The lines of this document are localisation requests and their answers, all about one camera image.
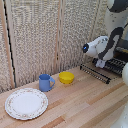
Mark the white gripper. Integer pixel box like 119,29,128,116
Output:
95,58,108,70

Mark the woven folding screen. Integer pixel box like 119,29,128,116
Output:
0,0,114,94

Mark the black wire oven rack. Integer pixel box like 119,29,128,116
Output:
92,57,127,76

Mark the yellow bowl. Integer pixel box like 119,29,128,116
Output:
58,71,76,85

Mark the white floral rim plate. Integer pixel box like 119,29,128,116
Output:
4,87,50,121

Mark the black dish rack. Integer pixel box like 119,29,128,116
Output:
91,39,128,78

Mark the blue mug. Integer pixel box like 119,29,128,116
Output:
38,73,56,93

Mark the open oven door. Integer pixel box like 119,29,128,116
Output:
79,62,112,85

